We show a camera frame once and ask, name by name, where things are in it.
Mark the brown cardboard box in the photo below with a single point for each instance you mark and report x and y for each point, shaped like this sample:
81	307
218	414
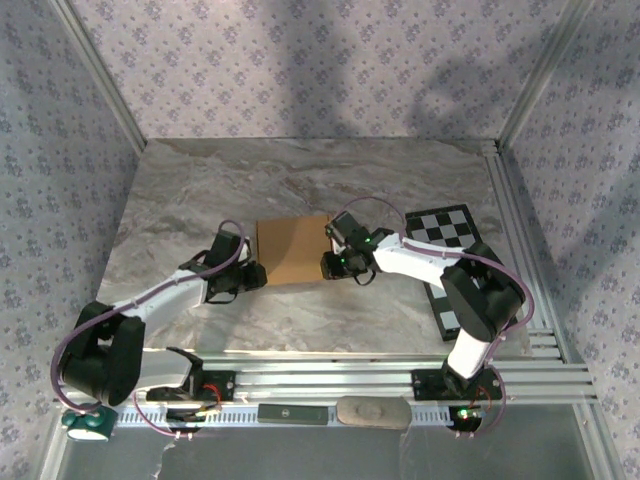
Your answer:
290	250

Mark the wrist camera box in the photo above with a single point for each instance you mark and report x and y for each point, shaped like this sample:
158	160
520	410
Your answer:
337	247
244	252

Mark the grey oval metal plate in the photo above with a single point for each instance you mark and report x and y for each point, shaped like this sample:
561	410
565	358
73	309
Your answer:
372	412

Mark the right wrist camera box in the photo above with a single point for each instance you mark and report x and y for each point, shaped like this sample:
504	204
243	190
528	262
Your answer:
337	247

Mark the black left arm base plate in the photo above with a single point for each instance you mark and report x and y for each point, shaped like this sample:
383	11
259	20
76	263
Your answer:
225	387

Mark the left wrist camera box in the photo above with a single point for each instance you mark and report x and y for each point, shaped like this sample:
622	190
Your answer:
244	252

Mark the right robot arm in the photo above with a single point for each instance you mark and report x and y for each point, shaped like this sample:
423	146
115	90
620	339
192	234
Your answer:
410	260

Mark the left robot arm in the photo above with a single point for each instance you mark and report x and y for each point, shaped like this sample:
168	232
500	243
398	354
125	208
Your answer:
165	300

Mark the black rectangular bar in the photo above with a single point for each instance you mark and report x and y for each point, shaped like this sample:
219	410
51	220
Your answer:
292	415

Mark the aluminium profile frame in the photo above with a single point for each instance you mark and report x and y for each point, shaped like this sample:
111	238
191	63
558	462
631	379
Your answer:
320	380

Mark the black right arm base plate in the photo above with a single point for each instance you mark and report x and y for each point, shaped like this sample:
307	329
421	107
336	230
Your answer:
425	385

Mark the black and white chessboard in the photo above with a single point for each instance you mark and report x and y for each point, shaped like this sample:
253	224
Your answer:
440	227

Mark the black circuit board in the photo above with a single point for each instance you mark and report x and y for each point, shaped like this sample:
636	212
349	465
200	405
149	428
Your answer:
185	417
465	419

